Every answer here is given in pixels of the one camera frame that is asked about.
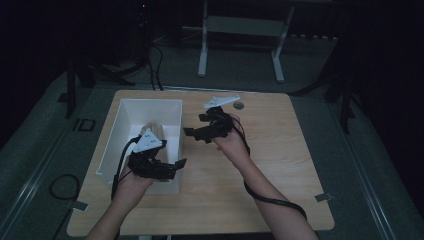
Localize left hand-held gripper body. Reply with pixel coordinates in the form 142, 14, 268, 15
127, 129, 178, 182

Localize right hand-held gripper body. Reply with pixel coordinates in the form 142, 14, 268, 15
201, 95, 242, 144

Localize white rectangular box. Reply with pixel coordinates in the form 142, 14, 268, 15
95, 98, 184, 195

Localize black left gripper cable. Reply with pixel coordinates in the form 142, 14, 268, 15
110, 134, 143, 201

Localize beige glove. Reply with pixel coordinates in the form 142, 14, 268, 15
140, 122, 167, 141

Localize person's left hand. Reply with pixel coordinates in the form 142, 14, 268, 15
114, 165, 155, 202

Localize grey tape strip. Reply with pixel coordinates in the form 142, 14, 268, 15
314, 192, 334, 203
68, 199, 90, 212

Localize black device with red light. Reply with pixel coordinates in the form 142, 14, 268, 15
134, 0, 153, 64

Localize person's right hand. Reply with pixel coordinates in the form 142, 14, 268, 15
213, 114, 251, 163

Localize black looped floor cable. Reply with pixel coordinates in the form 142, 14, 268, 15
48, 173, 81, 201

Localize black tripod stand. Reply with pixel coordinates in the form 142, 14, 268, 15
288, 43, 361, 135
57, 54, 136, 120

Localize black floor cables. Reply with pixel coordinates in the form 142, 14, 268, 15
145, 41, 165, 92

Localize white table frame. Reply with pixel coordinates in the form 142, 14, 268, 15
197, 0, 297, 84

